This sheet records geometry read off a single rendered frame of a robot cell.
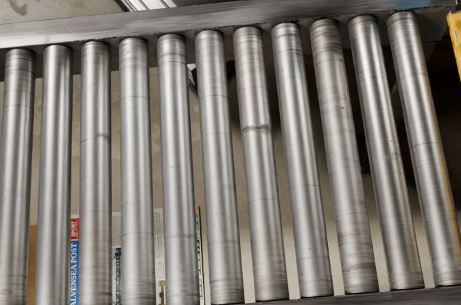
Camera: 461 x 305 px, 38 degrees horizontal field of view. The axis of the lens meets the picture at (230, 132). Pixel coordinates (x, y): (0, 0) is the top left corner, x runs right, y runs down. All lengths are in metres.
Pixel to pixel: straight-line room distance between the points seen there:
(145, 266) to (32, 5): 1.37
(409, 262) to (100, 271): 0.45
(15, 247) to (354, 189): 0.51
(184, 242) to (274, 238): 0.13
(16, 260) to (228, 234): 0.32
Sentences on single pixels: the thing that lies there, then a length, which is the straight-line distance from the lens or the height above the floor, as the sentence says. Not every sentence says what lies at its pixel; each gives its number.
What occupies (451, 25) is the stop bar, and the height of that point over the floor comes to 0.82.
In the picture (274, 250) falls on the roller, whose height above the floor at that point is 0.80.
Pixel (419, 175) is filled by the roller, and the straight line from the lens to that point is 1.05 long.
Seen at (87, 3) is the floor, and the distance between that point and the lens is 2.17.
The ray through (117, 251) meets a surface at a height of 0.01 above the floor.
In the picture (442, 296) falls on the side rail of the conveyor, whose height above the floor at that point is 0.80.
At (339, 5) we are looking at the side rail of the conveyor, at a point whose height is 0.80.
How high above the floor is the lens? 1.76
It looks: 68 degrees down
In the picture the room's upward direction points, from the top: 10 degrees counter-clockwise
